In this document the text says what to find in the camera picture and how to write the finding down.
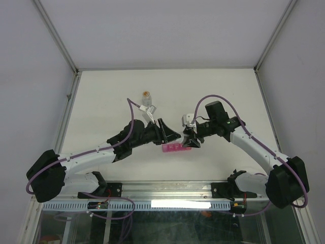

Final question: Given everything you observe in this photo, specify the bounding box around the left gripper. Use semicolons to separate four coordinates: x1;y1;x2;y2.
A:
131;118;180;148

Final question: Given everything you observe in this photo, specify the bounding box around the pink pill organizer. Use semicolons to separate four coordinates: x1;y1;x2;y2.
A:
162;142;191;153

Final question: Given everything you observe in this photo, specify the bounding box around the clear glass pill bottle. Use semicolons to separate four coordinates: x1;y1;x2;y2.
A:
142;94;152;107

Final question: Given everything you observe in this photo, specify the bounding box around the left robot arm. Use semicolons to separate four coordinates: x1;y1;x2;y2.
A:
26;118;181;203

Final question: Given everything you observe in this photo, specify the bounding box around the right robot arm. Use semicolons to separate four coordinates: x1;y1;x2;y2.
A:
182;101;310;209

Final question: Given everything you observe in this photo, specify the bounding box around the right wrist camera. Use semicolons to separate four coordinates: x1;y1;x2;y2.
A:
181;113;196;128

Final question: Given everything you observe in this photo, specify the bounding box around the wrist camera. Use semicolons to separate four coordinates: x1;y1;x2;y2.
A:
181;113;196;128
139;105;156;124

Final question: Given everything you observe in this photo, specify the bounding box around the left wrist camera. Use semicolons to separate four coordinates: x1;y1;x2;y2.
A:
139;105;156;124

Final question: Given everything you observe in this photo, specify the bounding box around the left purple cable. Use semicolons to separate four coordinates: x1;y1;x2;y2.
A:
26;98;148;219

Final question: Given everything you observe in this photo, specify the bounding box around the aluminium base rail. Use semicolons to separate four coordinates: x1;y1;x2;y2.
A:
36;181;269;202

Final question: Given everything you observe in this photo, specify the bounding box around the white slotted cable duct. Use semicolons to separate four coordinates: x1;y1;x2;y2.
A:
43;200;231;212

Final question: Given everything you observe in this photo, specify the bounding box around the left aluminium frame post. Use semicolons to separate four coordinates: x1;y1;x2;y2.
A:
31;0;78;73

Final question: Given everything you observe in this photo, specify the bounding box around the aluminium frame post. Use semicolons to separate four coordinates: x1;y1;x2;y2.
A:
254;0;298;73
31;0;78;73

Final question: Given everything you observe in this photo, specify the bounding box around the right aluminium frame post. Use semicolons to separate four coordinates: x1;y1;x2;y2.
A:
254;0;298;73

